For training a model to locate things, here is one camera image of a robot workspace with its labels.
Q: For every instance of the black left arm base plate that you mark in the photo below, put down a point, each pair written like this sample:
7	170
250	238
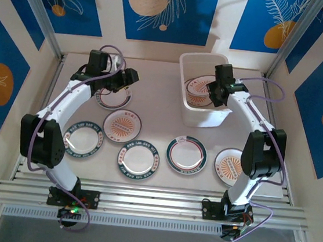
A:
91	199

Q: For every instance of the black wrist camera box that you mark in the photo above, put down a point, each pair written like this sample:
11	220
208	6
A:
224	72
99	61

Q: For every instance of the aluminium side rail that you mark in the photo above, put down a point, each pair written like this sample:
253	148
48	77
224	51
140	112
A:
58	67
286	190

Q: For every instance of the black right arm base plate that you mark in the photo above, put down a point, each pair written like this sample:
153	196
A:
211	210

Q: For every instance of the translucent white plastic bin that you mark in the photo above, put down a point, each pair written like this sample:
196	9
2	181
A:
205	118

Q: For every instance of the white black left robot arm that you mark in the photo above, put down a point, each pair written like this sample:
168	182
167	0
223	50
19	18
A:
64	101

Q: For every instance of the aluminium frame post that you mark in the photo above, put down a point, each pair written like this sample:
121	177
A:
290	39
42	14

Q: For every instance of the aluminium mounting rail beam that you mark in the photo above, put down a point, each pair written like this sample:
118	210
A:
152	201

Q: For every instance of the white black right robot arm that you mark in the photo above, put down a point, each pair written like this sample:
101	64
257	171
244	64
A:
252	116

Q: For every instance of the orange sunburst white plate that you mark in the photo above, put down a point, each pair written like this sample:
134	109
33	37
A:
197	90
226	166
122	128

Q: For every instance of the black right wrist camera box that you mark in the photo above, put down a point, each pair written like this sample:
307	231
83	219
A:
224	72

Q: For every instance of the dark green text rim plate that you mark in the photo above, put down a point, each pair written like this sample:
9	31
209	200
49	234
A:
83	141
138	159

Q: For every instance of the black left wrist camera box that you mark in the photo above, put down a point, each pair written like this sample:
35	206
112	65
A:
99	61

